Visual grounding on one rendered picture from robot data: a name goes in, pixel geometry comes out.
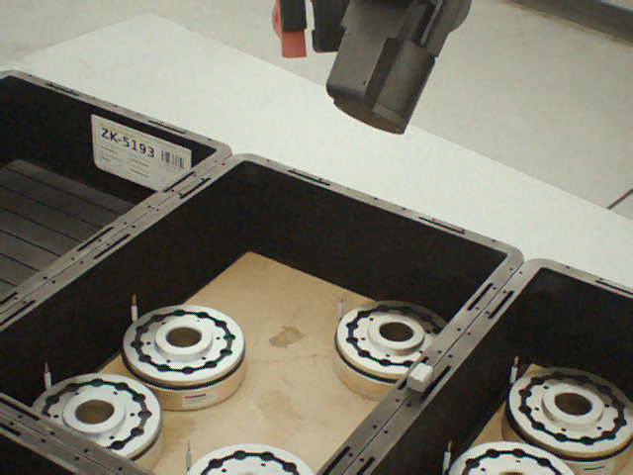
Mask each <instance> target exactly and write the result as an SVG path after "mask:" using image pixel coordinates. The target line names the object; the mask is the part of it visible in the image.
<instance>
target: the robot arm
mask: <svg viewBox="0 0 633 475"><path fill-rule="evenodd" d="M311 2H313V9H314V21H315V28H314V29H313V30H312V39H313V49H314V51H315V52H316V53H329V52H337V54H336V56H335V59H334V62H333V64H332V67H331V69H330V72H329V74H328V77H327V79H326V82H325V92H326V94H327V95H328V96H329V97H330V98H332V99H333V101H332V104H333V105H334V106H335V107H336V108H337V109H338V110H340V111H341V112H343V113H344V114H346V115H348V116H349V117H351V118H353V119H355V120H357V121H358V122H361V123H363V124H365V125H368V126H370V127H372V128H375V129H377V130H380V131H383V132H386V133H390V134H394V135H403V134H404V133H405V132H406V129H407V126H408V124H409V121H410V119H411V117H412V115H413V112H414V110H415V108H416V106H417V103H418V101H419V99H420V97H421V95H422V93H423V91H424V89H425V86H426V84H427V82H428V79H429V77H430V75H431V73H432V70H433V68H434V66H435V64H436V60H435V59H436V58H438V57H439V56H440V53H441V51H442V49H443V47H444V44H445V42H446V40H447V38H448V35H449V33H451V32H453V31H455V29H457V28H458V27H459V26H460V25H461V24H462V23H463V22H464V20H465V19H466V17H467V15H468V13H469V10H470V7H471V3H472V0H311ZM272 26H273V30H274V31H275V33H276V34H277V36H278V38H279V39H280V41H281V50H282V56H283V57H284V58H301V57H307V56H308V54H307V43H306V31H305V29H306V28H307V27H308V19H307V7H306V0H276V1H275V5H274V8H273V11H272Z"/></svg>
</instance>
